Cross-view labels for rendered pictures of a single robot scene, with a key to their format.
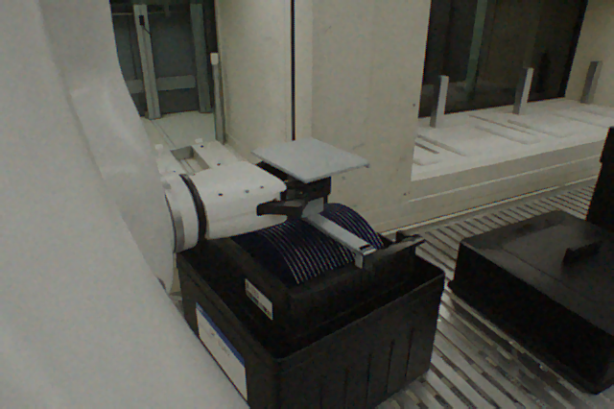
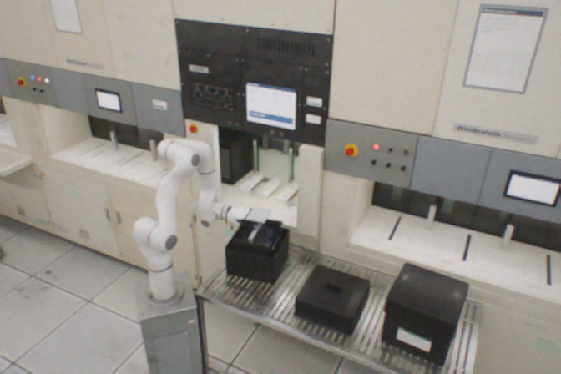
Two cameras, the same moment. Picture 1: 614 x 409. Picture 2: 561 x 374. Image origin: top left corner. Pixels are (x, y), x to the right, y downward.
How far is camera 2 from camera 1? 204 cm
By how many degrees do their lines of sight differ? 47
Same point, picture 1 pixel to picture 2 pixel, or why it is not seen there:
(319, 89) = (300, 196)
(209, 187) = (231, 211)
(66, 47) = (205, 186)
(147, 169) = (209, 206)
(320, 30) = (300, 180)
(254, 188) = (237, 215)
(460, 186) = (376, 257)
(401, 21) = (341, 184)
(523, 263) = (316, 278)
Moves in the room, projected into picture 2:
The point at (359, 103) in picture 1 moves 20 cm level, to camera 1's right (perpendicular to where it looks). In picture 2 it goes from (314, 204) to (340, 222)
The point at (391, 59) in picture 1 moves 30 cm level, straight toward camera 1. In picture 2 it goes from (336, 194) to (285, 207)
